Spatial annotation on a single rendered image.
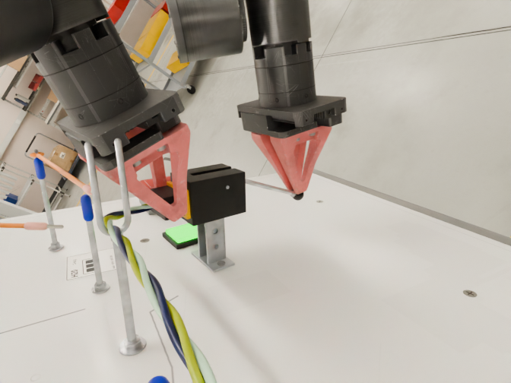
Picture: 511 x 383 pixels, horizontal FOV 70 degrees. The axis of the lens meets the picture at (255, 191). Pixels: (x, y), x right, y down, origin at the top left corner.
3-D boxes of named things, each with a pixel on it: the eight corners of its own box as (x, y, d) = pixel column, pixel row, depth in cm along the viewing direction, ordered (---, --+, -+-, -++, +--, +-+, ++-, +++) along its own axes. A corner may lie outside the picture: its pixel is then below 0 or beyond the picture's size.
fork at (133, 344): (142, 333, 26) (115, 135, 22) (151, 348, 25) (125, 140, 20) (114, 345, 25) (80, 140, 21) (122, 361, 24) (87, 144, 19)
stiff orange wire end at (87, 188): (87, 200, 23) (85, 193, 23) (29, 157, 36) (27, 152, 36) (106, 196, 24) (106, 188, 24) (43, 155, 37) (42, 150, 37)
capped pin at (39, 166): (66, 247, 39) (47, 148, 36) (53, 252, 38) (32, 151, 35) (58, 244, 40) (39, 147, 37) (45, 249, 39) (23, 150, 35)
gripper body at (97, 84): (108, 165, 23) (32, 45, 19) (68, 141, 30) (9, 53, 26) (191, 115, 25) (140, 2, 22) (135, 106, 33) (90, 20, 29)
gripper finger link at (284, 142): (290, 209, 37) (280, 117, 33) (251, 191, 43) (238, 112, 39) (338, 187, 40) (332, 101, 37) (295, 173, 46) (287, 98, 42)
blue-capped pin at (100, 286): (112, 289, 31) (96, 195, 29) (93, 295, 31) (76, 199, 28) (107, 282, 33) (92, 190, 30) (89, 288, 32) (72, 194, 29)
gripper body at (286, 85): (299, 134, 32) (290, 44, 29) (237, 122, 40) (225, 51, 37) (349, 116, 35) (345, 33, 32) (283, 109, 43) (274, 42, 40)
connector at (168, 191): (212, 207, 33) (211, 187, 32) (163, 221, 30) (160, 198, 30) (196, 199, 35) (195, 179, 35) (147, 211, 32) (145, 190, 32)
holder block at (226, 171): (246, 212, 35) (245, 171, 33) (192, 226, 32) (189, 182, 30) (223, 200, 38) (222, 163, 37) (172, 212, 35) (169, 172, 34)
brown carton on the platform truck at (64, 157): (71, 156, 720) (53, 147, 700) (78, 152, 677) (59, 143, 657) (62, 174, 708) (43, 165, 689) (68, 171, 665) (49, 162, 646)
